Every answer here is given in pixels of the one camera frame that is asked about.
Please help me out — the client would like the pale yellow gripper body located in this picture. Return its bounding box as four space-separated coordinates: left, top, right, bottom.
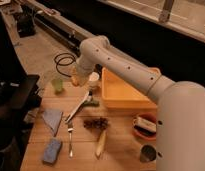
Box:
71 66 89 86

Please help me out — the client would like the small yellow apple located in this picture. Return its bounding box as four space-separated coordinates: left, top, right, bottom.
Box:
71 76 79 86

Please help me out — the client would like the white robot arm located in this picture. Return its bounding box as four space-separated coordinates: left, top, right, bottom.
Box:
76 36 205 171

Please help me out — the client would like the white paper cup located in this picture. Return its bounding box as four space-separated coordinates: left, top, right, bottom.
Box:
88 72 100 89

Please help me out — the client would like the green plastic cup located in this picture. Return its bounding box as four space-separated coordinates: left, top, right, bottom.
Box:
51 78 63 94

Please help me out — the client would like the metal cup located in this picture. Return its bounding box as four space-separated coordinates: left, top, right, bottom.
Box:
140 145 156 163

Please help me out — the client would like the small green object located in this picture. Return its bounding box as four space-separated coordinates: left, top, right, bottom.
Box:
86 98 99 107

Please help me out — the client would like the yellow plastic bin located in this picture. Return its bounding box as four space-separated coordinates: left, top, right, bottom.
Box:
101 68 157 109

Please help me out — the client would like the blue folded cloth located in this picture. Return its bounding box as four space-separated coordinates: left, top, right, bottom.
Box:
42 109 63 136

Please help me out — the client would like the silver fork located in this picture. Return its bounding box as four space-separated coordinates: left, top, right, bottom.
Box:
67 122 73 158

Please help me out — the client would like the white and black object in bowl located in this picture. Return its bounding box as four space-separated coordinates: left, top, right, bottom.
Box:
133 117 156 133

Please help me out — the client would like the black box on floor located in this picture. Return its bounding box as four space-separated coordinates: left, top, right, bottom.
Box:
17 13 35 38

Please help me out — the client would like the orange bowl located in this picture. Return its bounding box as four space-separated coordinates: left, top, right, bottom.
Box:
132 113 156 141

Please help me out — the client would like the blue sponge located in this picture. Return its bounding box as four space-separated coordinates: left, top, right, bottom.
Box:
42 139 62 164

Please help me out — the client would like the white handled knife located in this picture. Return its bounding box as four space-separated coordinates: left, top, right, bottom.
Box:
65 91 89 124

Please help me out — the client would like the black cable loop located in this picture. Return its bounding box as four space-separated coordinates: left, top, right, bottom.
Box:
54 52 79 78

